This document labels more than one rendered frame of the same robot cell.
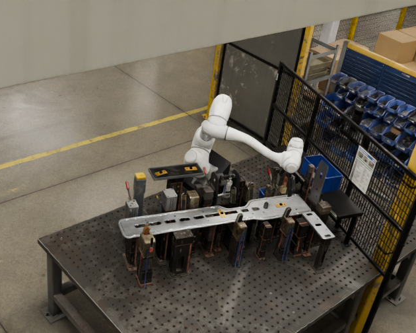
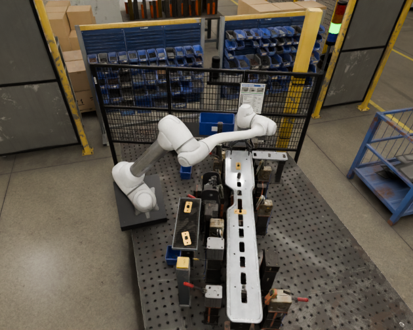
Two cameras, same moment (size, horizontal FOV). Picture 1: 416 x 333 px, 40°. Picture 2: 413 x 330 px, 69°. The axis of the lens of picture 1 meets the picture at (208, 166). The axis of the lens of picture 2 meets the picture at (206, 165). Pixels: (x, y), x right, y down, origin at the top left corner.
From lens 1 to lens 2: 3.06 m
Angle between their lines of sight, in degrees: 49
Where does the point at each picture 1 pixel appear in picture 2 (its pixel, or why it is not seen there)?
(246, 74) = (1, 107)
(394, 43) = (56, 21)
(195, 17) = not seen: outside the picture
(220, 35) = not seen: outside the picture
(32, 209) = not seen: outside the picture
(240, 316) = (325, 255)
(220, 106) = (182, 129)
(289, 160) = (271, 124)
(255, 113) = (36, 132)
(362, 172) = (251, 100)
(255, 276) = (279, 223)
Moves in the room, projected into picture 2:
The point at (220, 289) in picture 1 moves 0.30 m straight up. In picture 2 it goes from (292, 256) to (302, 231)
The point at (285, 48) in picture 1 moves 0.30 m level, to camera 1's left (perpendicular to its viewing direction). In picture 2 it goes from (31, 59) to (4, 71)
